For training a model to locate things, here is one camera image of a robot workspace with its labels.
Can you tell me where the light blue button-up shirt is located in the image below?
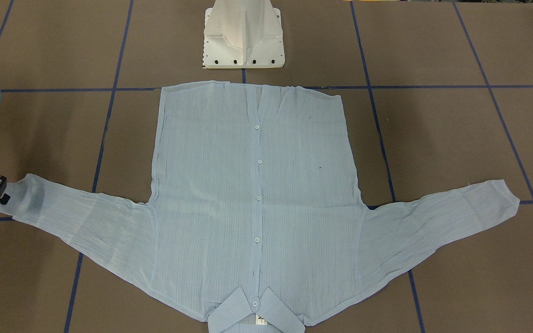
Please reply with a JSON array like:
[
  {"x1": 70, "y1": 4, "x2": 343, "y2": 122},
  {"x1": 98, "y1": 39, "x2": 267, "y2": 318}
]
[{"x1": 0, "y1": 81, "x2": 520, "y2": 333}]

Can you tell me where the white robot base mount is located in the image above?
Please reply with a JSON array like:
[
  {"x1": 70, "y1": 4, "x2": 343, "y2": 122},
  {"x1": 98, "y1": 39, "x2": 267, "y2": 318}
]
[{"x1": 202, "y1": 0, "x2": 285, "y2": 69}]

